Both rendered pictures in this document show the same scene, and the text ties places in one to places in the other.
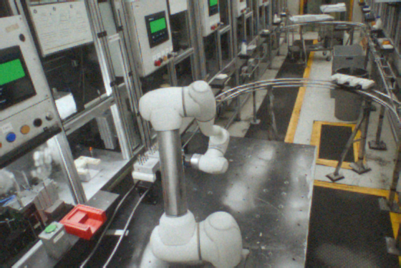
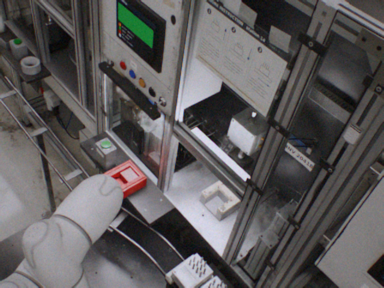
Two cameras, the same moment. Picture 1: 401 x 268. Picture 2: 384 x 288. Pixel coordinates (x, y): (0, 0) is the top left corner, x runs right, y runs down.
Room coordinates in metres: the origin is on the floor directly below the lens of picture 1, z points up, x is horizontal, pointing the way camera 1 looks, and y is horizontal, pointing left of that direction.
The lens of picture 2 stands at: (1.61, -0.38, 2.45)
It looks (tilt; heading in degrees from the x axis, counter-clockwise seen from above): 47 degrees down; 107
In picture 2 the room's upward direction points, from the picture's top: 11 degrees clockwise
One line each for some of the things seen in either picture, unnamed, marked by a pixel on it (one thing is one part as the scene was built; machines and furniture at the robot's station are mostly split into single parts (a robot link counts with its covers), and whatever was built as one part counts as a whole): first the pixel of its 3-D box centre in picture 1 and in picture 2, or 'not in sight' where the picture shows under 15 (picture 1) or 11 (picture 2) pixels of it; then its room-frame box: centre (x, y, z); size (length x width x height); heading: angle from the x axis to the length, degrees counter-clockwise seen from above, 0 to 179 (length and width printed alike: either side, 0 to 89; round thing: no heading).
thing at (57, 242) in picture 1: (54, 239); (107, 153); (0.92, 0.67, 0.97); 0.08 x 0.08 x 0.12; 65
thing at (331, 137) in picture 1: (336, 141); not in sight; (2.88, -1.48, 0.01); 1.00 x 0.55 x 0.01; 155
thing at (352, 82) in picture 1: (349, 83); not in sight; (2.57, -1.39, 0.84); 0.37 x 0.14 x 0.10; 33
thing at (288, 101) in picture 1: (293, 72); not in sight; (5.44, -1.82, 0.01); 5.85 x 0.59 x 0.01; 155
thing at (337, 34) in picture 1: (331, 24); not in sight; (7.20, -3.31, 0.48); 0.84 x 0.58 x 0.97; 163
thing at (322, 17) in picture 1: (310, 36); not in sight; (6.21, -2.40, 0.48); 0.88 x 0.56 x 0.96; 83
